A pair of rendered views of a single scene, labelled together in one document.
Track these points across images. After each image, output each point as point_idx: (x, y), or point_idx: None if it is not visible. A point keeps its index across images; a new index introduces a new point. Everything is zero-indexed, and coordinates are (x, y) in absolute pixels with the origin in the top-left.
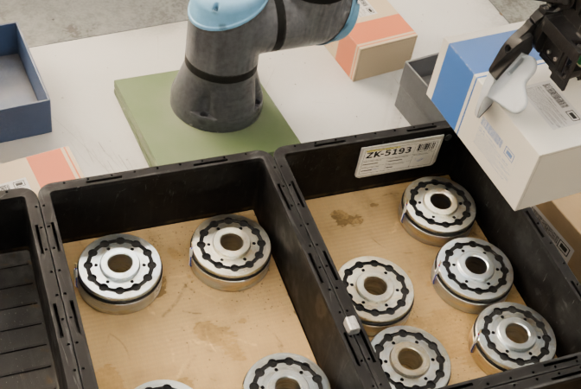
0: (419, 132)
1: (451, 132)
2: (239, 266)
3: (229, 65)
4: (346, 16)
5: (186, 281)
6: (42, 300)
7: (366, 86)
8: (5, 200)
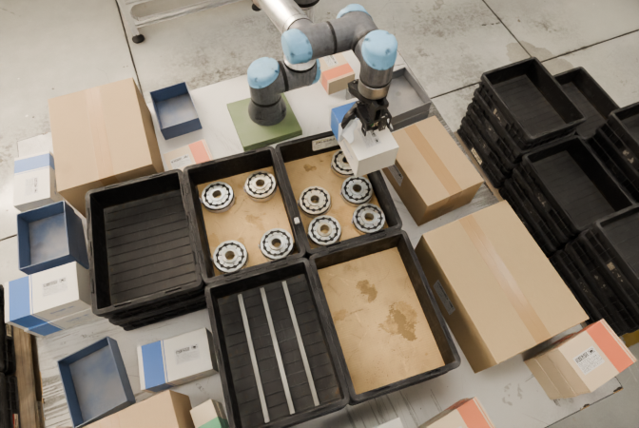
0: None
1: None
2: (262, 193)
3: (266, 100)
4: (315, 75)
5: (243, 198)
6: None
7: (334, 96)
8: (170, 174)
